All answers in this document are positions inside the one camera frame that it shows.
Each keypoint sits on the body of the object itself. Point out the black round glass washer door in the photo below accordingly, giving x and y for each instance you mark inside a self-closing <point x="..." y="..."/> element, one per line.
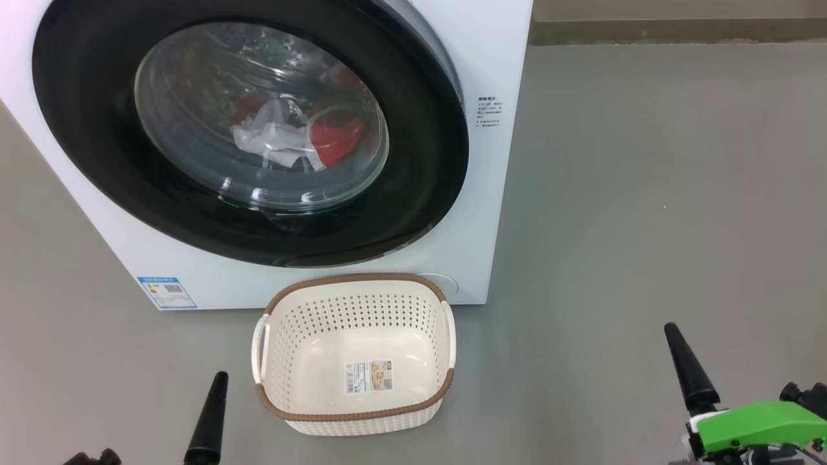
<point x="90" y="129"/>

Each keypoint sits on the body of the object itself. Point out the red and white garment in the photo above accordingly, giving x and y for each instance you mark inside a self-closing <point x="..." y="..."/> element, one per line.
<point x="336" y="139"/>

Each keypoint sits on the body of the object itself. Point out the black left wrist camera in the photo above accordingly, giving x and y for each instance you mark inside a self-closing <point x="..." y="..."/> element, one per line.
<point x="94" y="458"/>

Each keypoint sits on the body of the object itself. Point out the paper product sticker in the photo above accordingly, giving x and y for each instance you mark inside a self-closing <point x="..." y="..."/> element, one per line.
<point x="368" y="378"/>

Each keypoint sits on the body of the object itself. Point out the round white filter cover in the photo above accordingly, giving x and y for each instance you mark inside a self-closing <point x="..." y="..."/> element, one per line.
<point x="446" y="287"/>

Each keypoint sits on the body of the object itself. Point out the white front-load washing machine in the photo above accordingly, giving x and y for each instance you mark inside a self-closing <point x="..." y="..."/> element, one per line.
<point x="494" y="206"/>

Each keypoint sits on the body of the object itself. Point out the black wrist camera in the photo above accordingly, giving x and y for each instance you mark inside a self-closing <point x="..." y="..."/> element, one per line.
<point x="94" y="458"/>
<point x="807" y="395"/>

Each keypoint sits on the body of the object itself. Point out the blue energy label sticker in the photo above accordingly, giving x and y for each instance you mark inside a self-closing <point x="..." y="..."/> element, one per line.
<point x="167" y="294"/>

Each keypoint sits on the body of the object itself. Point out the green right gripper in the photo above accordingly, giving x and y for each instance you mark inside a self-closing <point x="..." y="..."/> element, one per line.
<point x="769" y="423"/>

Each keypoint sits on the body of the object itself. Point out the cream laundry basket brown rim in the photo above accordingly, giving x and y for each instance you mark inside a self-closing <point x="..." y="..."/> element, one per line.
<point x="362" y="423"/>

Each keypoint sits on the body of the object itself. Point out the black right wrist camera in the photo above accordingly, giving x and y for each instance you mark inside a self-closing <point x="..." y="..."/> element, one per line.
<point x="807" y="395"/>

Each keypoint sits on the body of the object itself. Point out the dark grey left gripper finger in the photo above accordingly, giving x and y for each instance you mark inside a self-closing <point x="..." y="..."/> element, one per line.
<point x="216" y="433"/>
<point x="200" y="433"/>

